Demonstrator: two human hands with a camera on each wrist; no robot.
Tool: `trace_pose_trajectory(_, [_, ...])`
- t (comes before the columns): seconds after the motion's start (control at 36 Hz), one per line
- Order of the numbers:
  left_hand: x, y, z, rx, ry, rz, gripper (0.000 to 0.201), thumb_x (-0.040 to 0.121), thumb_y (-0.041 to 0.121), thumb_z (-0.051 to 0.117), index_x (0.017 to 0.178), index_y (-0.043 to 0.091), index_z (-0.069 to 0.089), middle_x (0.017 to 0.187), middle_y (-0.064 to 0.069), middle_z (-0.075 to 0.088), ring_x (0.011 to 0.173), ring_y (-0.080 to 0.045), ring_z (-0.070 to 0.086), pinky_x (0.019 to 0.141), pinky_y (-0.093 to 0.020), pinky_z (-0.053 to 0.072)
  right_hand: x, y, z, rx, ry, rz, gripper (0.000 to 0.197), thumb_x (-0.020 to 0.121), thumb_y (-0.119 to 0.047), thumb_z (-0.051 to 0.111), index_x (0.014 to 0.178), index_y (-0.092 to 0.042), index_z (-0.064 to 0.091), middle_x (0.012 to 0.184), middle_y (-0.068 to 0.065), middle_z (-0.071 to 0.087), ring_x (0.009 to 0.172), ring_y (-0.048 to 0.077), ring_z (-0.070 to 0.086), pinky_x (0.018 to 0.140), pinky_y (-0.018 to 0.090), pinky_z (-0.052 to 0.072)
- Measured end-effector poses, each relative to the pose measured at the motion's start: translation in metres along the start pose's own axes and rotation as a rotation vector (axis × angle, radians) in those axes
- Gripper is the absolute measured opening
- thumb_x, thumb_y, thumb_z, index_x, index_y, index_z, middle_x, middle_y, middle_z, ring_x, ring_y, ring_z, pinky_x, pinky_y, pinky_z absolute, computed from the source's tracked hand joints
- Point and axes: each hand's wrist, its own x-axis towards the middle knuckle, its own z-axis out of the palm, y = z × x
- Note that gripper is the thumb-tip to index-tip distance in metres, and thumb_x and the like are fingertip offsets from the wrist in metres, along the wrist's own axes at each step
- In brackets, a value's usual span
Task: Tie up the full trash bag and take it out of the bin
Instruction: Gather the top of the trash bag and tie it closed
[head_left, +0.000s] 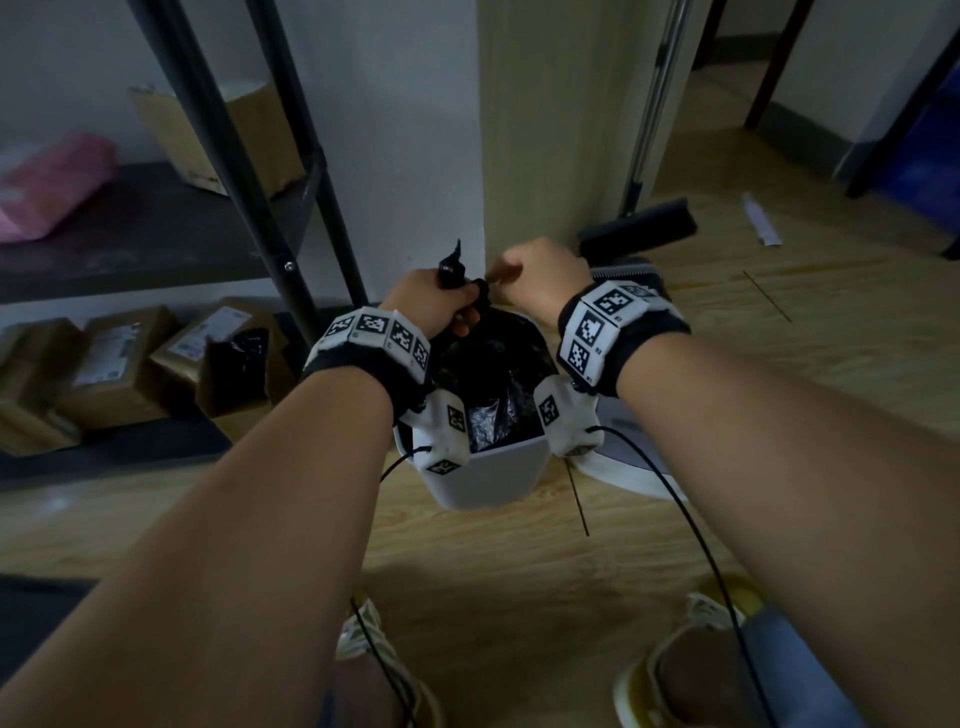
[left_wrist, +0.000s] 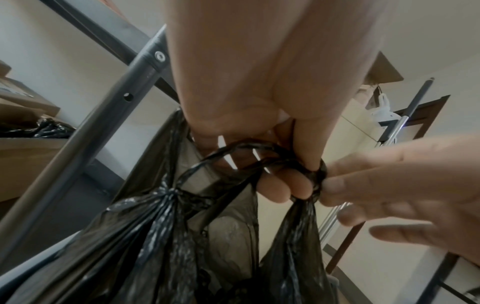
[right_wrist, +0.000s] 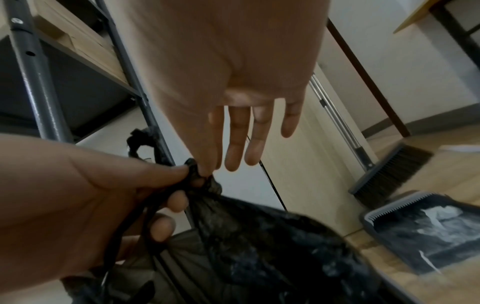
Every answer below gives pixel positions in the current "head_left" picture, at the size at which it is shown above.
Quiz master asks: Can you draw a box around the person's left hand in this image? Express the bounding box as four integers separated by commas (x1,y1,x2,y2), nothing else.
380,266,490,340

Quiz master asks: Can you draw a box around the black left camera cable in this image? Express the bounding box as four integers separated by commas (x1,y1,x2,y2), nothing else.
348,445,436,728

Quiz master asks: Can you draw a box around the white dustpan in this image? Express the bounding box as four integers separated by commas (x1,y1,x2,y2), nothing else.
573,256,695,504

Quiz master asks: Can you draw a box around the white trash bin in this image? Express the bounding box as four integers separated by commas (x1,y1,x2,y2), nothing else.
393,309,562,513

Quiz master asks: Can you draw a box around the black trash bag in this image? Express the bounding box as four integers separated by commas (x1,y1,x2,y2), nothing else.
429,238,560,456

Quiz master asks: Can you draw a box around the black broom head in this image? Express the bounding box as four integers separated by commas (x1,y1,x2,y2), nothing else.
576,196,700,264

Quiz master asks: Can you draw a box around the dark furniture leg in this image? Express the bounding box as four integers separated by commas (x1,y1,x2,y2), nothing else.
742,0,817,132
844,26,960,202

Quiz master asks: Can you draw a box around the person's right forearm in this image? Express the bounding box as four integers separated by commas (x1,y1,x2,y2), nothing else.
615,331,960,728

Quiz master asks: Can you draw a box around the person's shoe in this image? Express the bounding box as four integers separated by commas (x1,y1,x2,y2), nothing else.
332,596,445,728
612,573,770,728

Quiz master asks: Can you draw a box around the light wooden panel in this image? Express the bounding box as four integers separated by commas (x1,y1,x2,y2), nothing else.
477,0,680,252

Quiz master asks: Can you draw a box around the person's right hand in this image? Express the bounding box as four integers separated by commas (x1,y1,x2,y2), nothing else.
486,237,595,325

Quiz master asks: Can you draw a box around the blue plastic crate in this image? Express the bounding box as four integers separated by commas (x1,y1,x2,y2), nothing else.
873,63,960,230

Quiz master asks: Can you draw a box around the pink plastic bag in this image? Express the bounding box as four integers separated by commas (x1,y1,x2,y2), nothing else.
0,131,121,245

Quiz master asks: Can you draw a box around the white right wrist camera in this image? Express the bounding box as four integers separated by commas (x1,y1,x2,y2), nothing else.
532,373,603,459

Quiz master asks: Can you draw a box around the right marker wristband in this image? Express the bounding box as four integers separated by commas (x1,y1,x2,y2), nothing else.
553,279,693,400

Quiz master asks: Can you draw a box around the cardboard parcel with white label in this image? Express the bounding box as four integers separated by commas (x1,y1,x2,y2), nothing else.
148,296,294,444
56,303,185,429

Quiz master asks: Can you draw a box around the open cardboard box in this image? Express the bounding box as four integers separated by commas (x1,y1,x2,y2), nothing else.
126,76,310,202

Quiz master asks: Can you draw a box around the small black plastic bag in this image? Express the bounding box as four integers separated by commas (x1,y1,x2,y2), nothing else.
196,326,273,417

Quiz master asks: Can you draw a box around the black right camera cable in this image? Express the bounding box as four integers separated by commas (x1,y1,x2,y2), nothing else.
585,424,781,728

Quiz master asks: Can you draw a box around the person's left forearm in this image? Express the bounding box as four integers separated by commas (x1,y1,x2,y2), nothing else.
0,358,399,728

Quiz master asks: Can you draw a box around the left marker wristband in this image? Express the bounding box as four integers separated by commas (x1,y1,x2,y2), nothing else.
301,306,438,427

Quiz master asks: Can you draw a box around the black camera cable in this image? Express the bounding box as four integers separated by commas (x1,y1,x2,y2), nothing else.
585,424,781,728
348,445,436,728

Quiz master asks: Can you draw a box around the small cardboard parcel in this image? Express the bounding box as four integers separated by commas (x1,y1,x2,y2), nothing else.
0,318,87,459

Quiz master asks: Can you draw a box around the marker wristband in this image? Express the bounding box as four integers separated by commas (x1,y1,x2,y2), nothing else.
301,306,438,427
553,279,693,400

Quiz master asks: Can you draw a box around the black metal shelf rack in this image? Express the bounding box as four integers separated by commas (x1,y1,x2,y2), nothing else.
0,0,372,481

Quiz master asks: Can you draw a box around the white paper scrap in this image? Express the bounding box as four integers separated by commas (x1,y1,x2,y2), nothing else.
738,190,786,249

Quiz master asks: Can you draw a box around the person's blue jeans leg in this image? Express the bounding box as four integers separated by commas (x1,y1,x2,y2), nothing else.
735,603,871,728

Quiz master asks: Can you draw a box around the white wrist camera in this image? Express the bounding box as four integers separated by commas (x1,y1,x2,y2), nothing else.
532,373,603,459
401,388,472,478

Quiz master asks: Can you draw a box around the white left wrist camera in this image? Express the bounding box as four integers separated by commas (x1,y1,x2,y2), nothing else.
401,388,472,478

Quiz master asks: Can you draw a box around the person's right shoe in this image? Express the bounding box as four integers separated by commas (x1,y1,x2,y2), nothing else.
612,573,770,728

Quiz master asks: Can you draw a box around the metal broom handle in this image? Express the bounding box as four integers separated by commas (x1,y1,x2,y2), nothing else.
619,0,695,219

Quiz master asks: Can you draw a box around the person's left shoe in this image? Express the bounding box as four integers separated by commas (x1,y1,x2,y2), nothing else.
332,596,445,728

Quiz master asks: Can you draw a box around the thin broom bristle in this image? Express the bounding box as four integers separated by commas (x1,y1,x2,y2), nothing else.
564,456,592,539
741,268,794,325

